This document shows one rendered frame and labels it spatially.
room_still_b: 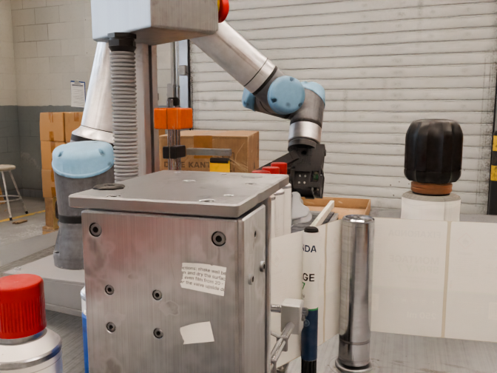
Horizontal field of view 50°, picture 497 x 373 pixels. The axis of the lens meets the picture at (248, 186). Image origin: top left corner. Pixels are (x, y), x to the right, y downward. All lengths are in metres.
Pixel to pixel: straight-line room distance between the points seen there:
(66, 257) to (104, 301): 0.72
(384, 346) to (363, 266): 0.16
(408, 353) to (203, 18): 0.50
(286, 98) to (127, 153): 0.47
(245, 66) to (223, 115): 4.55
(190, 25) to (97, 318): 0.41
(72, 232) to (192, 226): 0.77
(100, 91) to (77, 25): 5.80
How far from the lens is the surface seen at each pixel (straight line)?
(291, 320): 0.52
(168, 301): 0.32
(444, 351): 0.77
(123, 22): 0.70
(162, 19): 0.65
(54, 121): 4.87
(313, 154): 1.20
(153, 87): 0.82
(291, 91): 1.07
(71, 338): 0.93
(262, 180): 0.38
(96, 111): 1.18
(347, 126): 5.14
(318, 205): 1.96
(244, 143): 1.39
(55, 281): 1.03
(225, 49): 1.07
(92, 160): 1.04
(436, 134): 0.81
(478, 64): 4.99
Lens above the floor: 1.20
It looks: 9 degrees down
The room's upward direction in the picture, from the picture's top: straight up
